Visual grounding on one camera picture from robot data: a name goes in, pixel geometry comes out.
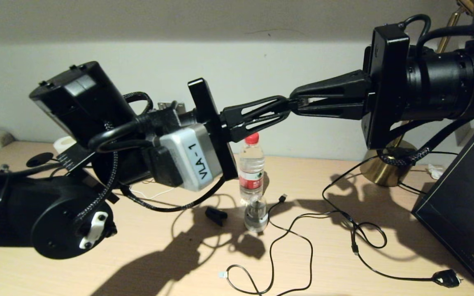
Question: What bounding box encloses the small glass dome white base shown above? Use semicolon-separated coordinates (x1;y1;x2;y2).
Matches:
244;195;269;233

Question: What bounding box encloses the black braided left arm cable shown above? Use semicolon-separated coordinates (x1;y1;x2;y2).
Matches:
74;92;225;218

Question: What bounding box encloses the thin white adapter cable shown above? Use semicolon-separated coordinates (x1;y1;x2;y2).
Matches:
132;186;177;201

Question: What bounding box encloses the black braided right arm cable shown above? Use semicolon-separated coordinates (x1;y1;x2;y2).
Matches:
377;53;474;167

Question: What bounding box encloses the white toilet paper roll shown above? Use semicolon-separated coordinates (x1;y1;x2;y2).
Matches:
53;136;77;153

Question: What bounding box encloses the small black clip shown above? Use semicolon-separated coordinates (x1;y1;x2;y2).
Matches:
205;207;228;227

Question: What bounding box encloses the black box on lamp base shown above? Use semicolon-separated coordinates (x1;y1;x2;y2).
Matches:
385;147;418;172

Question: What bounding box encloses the small white crumpled object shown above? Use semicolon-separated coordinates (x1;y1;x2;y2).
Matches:
424;164;442;180

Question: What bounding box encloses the dark gift bag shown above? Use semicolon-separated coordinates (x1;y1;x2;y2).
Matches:
411;128;474;296

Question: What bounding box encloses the black lamp power cord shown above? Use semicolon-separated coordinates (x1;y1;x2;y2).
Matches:
321;151;462;287

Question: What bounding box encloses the brass desk lamp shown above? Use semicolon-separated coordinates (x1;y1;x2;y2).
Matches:
360;0;474;188

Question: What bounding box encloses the water bottle red cap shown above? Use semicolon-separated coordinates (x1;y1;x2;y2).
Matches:
239;132;265;205

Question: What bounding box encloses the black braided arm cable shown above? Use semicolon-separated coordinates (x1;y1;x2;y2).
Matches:
74;92;225;218
377;53;474;167

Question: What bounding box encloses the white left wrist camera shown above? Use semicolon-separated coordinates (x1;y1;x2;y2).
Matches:
153;123;223;192

